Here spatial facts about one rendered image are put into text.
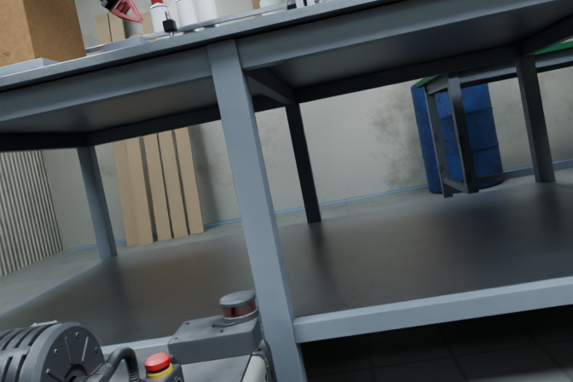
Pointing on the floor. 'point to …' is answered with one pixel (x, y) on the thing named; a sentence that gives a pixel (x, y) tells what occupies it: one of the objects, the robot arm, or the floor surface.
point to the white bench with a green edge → (553, 56)
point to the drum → (476, 112)
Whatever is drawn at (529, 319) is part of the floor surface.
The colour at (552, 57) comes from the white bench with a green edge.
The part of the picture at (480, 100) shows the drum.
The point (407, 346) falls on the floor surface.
